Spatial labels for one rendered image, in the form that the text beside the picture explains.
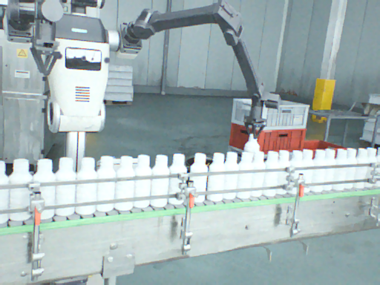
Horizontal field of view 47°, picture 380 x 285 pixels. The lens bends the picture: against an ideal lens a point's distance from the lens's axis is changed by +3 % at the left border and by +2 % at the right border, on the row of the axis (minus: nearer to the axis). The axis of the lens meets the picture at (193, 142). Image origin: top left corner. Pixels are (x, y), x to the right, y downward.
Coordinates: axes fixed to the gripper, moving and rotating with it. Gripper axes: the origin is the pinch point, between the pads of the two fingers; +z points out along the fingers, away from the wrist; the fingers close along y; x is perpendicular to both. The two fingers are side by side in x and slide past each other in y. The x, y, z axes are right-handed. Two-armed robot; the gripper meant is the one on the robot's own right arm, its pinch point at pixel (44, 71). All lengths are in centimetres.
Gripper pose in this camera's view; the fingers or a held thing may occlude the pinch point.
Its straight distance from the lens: 140.3
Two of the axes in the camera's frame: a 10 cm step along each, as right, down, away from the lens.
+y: 4.7, 2.3, -8.5
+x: 8.7, -0.1, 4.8
